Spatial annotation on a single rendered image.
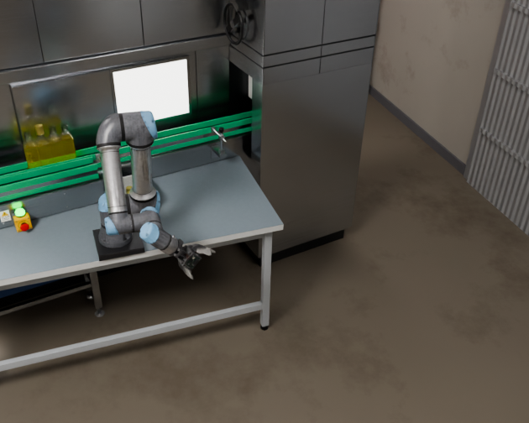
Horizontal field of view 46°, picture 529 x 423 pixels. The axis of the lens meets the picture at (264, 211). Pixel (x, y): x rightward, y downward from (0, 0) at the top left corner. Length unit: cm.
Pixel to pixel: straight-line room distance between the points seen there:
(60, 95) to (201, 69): 76
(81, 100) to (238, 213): 96
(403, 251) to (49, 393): 230
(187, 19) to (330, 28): 73
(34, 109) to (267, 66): 116
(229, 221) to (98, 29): 112
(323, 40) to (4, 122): 164
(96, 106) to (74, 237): 71
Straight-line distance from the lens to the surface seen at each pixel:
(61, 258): 297
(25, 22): 317
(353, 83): 363
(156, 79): 341
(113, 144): 258
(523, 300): 411
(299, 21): 327
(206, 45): 347
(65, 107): 331
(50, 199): 320
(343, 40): 347
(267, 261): 324
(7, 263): 302
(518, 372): 367
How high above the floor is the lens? 257
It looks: 35 degrees down
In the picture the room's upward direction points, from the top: 2 degrees clockwise
